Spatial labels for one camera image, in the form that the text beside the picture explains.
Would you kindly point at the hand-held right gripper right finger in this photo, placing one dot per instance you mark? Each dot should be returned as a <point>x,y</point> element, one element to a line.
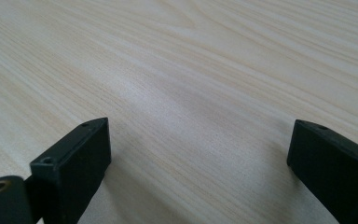
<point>338,174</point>

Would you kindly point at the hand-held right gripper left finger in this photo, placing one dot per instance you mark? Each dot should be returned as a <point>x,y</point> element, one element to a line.
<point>74,174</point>

